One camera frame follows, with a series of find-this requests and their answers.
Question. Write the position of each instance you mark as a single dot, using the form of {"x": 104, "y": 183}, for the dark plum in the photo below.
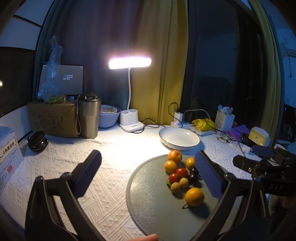
{"x": 193, "y": 170}
{"x": 193, "y": 178}

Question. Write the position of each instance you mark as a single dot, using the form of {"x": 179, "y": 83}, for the yellow tissue box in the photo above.
{"x": 259, "y": 136}

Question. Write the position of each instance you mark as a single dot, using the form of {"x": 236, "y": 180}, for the yellow snack bag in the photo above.
{"x": 204, "y": 125}

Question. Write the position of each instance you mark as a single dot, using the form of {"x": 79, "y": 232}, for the cardboard box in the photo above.
{"x": 53, "y": 119}

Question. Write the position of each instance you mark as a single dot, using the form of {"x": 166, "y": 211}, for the tablet screen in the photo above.
{"x": 70, "y": 80}

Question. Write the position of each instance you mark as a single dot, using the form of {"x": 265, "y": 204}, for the black small bowls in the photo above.
{"x": 37, "y": 142}

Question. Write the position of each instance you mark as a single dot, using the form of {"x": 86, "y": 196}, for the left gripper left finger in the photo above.
{"x": 43, "y": 220}

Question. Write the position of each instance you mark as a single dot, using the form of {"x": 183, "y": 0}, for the white tablecloth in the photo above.
{"x": 54, "y": 213}

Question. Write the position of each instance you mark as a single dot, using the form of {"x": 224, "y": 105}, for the person's fingertip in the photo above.
{"x": 153, "y": 237}

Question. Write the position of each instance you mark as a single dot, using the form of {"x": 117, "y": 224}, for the steel travel tumbler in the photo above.
{"x": 87, "y": 115}

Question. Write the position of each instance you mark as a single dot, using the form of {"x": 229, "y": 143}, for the white desk lamp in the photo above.
{"x": 129, "y": 121}

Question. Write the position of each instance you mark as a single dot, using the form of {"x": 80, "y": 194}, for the lavender bowl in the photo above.
{"x": 108, "y": 116}

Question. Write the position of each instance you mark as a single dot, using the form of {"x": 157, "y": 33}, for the purple cloth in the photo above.
{"x": 238, "y": 132}

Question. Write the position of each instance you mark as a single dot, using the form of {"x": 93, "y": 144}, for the white charger plug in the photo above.
{"x": 178, "y": 117}

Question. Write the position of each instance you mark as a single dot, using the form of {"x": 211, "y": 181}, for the white power strip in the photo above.
{"x": 184, "y": 124}

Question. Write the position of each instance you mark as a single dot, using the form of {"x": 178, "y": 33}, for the white flat box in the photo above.
{"x": 201, "y": 133}

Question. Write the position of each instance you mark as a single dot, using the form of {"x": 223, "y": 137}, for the yellow curtain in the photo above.
{"x": 161, "y": 34}

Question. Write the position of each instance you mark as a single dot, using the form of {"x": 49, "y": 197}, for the white printed box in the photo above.
{"x": 10, "y": 155}

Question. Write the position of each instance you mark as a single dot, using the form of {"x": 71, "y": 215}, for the plastic bag of fruit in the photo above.
{"x": 50, "y": 80}

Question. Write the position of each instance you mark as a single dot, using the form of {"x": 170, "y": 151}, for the red tomato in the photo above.
{"x": 174, "y": 177}
{"x": 182, "y": 172}

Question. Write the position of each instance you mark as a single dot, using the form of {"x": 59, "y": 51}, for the small orange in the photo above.
{"x": 190, "y": 163}
{"x": 170, "y": 166}

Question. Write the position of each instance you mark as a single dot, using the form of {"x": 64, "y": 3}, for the orange with stem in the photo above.
{"x": 193, "y": 197}

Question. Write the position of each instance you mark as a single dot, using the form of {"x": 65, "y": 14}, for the white woven basket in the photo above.
{"x": 224, "y": 118}

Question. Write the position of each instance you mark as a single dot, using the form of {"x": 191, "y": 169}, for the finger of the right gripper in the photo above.
{"x": 263, "y": 152}
{"x": 245, "y": 164}

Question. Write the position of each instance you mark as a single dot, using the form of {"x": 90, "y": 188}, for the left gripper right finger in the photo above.
{"x": 252, "y": 218}

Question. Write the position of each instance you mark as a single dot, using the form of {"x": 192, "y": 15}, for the round grey placemat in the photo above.
{"x": 155, "y": 209}

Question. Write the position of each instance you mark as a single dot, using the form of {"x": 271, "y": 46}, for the large dimpled orange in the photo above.
{"x": 175, "y": 156}

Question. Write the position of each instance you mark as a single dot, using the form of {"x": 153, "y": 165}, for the white plate dark rim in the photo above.
{"x": 178, "y": 138}

